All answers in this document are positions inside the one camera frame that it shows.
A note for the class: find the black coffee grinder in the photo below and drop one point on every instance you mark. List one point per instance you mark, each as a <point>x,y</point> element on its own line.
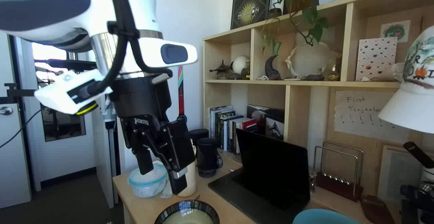
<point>207,158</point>

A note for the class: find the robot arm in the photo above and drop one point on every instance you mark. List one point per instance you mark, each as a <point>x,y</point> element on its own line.
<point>57,10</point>

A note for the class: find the dark rimmed ceramic bowl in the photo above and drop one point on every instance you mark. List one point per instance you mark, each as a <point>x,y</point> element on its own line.
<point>188,214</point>

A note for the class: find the cream white bottle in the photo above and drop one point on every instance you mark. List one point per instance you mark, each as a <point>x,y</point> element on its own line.
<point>190,183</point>

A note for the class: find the clear container with blue lid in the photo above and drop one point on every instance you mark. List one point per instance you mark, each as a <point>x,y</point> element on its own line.
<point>147,183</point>

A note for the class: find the white dotted card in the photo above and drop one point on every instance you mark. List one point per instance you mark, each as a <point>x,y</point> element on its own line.
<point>375,59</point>

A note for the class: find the handwritten paper note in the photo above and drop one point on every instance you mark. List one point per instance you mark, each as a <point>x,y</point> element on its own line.
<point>359,112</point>

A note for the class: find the newton's cradle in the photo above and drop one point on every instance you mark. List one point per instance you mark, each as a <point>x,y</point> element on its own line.
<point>339,183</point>

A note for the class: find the brown wooden block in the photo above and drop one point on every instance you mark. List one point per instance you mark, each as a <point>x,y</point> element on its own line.
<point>376,210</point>

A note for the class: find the green round sticker card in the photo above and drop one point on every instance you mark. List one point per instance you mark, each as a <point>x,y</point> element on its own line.
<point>395,31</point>

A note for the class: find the black laptop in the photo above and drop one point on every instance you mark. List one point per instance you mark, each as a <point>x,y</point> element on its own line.
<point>271,169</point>

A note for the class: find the shark figurine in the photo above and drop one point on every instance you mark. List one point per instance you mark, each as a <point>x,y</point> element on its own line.
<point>222,69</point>

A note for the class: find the microscope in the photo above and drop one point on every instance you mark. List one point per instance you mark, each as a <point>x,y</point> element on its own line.
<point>418,193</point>

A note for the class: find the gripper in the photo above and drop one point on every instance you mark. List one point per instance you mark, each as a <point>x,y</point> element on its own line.
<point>139,98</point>

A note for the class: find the white door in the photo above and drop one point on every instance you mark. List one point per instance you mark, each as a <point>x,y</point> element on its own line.
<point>10,156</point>

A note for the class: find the blue plate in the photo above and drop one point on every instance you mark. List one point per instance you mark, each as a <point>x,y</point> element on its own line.
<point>322,217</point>

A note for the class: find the small glass bottle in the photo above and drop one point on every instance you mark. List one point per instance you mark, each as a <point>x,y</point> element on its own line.
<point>334,74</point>

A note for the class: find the black curved horn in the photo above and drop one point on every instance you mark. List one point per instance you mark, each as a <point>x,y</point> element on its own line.
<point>271,69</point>

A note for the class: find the light wooden shelf unit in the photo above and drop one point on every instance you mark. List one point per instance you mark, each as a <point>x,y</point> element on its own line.
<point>295,108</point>

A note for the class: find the silver door knob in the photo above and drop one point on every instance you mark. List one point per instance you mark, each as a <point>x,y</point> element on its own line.
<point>5,110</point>

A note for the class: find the row of books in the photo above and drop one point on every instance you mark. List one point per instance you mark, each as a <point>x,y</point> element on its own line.
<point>227,129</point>

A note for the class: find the white egg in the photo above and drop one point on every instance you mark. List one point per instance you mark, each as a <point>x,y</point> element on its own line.
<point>240,64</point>

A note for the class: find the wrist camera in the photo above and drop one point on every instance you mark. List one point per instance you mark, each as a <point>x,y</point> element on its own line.
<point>57,97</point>

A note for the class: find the potted trailing plant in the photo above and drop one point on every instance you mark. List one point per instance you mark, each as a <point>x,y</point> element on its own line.
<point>313,17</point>

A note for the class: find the dark photo book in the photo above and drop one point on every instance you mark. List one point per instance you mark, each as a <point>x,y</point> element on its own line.
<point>271,122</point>

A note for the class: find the white painted bucket hat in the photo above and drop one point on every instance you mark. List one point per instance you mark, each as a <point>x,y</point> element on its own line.
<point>413,98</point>

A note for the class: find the black cylinder canister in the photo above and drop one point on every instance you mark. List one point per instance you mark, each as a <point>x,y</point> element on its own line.
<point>198,136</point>

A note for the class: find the framed black and gold poster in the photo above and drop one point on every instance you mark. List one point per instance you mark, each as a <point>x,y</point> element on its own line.
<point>249,10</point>

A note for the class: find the animal jaw bone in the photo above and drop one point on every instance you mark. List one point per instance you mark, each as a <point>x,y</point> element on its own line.
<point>312,59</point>

